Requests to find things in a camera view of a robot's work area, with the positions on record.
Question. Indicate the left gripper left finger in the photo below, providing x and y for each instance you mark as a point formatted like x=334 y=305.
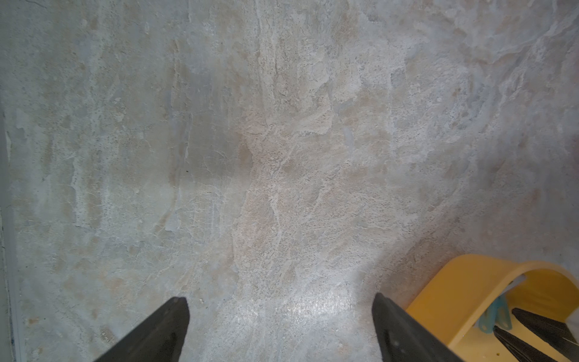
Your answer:
x=160 y=337

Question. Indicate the yellow plastic storage box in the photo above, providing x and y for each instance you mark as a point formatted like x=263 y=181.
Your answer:
x=458 y=295

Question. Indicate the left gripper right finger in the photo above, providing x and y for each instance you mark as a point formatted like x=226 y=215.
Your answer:
x=402 y=338

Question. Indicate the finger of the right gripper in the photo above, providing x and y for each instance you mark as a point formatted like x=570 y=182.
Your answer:
x=521 y=350
x=554 y=333

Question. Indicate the teal clothespin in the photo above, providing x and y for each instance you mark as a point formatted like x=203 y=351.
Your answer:
x=496 y=315

